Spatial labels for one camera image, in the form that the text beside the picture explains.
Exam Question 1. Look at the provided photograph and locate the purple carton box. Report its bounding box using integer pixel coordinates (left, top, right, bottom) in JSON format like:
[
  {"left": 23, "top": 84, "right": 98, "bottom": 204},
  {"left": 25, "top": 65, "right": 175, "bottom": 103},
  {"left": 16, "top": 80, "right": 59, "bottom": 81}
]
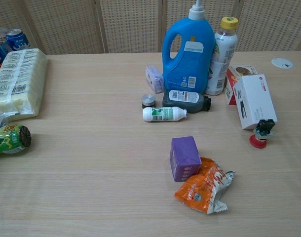
[{"left": 169, "top": 136, "right": 202, "bottom": 183}]

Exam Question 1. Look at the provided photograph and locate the red white cookie box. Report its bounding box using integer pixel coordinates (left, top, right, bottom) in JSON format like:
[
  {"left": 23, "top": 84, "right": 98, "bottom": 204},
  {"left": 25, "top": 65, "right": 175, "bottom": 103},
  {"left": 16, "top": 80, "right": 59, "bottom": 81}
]
[{"left": 224, "top": 65, "right": 260, "bottom": 106}]

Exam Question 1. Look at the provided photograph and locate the white rectangular box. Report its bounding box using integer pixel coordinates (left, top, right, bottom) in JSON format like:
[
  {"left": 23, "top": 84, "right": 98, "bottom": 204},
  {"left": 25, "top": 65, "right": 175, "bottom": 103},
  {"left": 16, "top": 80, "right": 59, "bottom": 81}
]
[{"left": 232, "top": 74, "right": 278, "bottom": 131}]

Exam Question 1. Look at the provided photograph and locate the small white green bottle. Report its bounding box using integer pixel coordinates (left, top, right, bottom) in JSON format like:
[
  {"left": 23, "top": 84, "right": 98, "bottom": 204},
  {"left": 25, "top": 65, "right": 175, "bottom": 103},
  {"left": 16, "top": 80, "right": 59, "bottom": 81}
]
[{"left": 142, "top": 106, "right": 188, "bottom": 122}]

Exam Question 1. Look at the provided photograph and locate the small round metal-lid jar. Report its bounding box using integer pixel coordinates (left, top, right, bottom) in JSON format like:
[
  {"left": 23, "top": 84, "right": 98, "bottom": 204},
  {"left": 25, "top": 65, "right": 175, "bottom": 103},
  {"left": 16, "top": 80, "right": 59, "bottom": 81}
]
[{"left": 141, "top": 93, "right": 157, "bottom": 110}]

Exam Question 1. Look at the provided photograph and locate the dark grey flat bottle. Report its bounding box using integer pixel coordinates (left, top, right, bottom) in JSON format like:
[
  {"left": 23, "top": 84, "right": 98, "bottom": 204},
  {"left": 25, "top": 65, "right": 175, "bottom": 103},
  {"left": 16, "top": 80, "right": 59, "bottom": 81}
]
[{"left": 162, "top": 89, "right": 213, "bottom": 114}]

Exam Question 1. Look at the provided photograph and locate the small purple tissue pack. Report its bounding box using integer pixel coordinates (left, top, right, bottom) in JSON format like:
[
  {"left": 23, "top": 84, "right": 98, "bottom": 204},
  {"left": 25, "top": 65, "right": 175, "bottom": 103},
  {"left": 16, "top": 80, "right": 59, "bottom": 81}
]
[{"left": 144, "top": 64, "right": 164, "bottom": 94}]

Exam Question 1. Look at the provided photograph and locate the blue detergent jug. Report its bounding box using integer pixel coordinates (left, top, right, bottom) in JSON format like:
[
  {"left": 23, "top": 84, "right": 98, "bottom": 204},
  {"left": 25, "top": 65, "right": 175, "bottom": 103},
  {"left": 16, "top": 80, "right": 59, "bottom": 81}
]
[{"left": 161, "top": 0, "right": 216, "bottom": 95}]

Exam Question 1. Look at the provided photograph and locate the orange snack bag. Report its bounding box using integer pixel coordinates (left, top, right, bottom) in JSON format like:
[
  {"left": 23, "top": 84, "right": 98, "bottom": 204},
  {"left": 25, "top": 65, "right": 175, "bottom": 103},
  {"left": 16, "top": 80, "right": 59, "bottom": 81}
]
[{"left": 174, "top": 157, "right": 236, "bottom": 215}]

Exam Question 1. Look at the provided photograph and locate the white bottle with yellow cap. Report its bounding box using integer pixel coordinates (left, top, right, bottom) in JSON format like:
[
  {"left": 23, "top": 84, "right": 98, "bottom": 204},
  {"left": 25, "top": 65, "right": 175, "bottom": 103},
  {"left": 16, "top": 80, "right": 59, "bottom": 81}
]
[{"left": 205, "top": 16, "right": 239, "bottom": 96}]

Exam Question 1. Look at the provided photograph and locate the perforated wooden folding screen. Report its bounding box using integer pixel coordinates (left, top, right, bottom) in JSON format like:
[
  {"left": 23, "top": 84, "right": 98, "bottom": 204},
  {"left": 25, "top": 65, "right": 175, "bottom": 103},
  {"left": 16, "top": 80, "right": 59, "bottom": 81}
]
[{"left": 0, "top": 0, "right": 301, "bottom": 55}]

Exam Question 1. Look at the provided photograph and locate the red emergency stop button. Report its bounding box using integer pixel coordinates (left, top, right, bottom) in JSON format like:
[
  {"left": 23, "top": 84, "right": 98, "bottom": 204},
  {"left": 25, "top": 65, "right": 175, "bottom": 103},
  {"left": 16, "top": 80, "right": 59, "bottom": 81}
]
[{"left": 249, "top": 119, "right": 276, "bottom": 149}]

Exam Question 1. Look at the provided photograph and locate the yellow sponge multipack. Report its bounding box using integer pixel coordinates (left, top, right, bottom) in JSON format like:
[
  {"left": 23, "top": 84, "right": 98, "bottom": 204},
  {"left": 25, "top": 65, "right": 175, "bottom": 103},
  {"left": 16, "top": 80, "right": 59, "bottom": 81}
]
[{"left": 0, "top": 48, "right": 48, "bottom": 121}]

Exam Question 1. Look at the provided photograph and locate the green lying can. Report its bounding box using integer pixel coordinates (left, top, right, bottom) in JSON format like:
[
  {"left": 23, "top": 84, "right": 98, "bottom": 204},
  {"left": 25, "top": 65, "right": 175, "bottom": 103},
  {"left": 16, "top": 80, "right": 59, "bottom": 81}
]
[{"left": 0, "top": 124, "right": 32, "bottom": 156}]

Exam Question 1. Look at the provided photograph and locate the white round table grommet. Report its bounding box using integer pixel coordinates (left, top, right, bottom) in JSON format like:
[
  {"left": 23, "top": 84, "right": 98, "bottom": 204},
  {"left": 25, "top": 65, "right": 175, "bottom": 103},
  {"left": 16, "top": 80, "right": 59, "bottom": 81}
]
[{"left": 271, "top": 58, "right": 295, "bottom": 69}]

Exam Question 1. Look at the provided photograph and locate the blue drink can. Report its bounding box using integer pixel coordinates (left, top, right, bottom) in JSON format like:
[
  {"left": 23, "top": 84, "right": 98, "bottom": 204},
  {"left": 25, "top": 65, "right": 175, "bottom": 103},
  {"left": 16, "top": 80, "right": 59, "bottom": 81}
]
[{"left": 5, "top": 29, "right": 31, "bottom": 51}]

